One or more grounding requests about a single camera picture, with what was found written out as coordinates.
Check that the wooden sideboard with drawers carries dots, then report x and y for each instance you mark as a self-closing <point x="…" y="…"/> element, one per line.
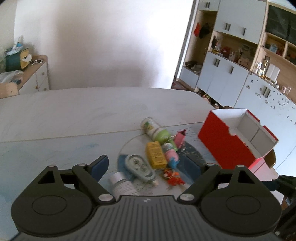
<point x="35" y="79"/>

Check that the white sunglasses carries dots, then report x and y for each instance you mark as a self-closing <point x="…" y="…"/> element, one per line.
<point x="37" y="61"/>

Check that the yellow small carton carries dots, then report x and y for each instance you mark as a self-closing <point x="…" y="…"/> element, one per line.
<point x="155" y="155"/>

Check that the red cardboard box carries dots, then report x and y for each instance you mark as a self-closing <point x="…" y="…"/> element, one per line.
<point x="236" y="137"/>

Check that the teal yellow tissue box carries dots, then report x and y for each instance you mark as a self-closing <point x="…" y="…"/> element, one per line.
<point x="17" y="58"/>

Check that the white cabinet wall unit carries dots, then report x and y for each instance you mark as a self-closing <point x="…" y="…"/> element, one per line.
<point x="242" y="54"/>

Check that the red orange toy figure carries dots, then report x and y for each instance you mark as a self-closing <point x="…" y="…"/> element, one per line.
<point x="172" y="177"/>

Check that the pink blue pig toy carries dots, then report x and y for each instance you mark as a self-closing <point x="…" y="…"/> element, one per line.
<point x="170" y="155"/>

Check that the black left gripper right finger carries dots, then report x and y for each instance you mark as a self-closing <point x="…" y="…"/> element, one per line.
<point x="203" y="176"/>

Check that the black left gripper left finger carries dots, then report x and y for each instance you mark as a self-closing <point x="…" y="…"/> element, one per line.
<point x="87" y="177"/>

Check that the jar with green lid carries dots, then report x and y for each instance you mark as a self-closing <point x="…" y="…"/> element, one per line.
<point x="155" y="131"/>

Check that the white speckled bottle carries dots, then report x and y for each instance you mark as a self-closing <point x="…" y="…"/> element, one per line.
<point x="121" y="186"/>

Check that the pink binder clip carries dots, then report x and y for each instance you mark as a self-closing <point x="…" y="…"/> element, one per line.
<point x="180" y="138"/>

